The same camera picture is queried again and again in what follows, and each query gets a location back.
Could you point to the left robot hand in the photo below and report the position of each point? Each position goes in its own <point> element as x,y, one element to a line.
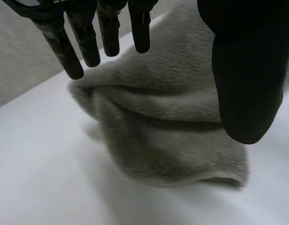
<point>247,70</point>

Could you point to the grey towel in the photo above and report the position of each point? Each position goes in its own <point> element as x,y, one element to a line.
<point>163,112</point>

